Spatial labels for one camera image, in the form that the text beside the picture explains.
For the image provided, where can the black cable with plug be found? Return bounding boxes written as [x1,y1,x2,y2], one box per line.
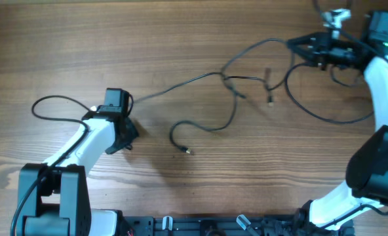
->
[284,61,375,125]

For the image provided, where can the thick black USB cable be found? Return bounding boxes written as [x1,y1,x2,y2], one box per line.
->
[169,38,296,156]

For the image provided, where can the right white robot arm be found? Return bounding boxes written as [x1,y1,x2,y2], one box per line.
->
[287,31,388,233]

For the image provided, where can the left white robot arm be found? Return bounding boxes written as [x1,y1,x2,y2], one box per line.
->
[10,111,139,235]

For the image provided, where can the right white gripper handle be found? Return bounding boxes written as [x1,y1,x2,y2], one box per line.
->
[322,9,351,39]

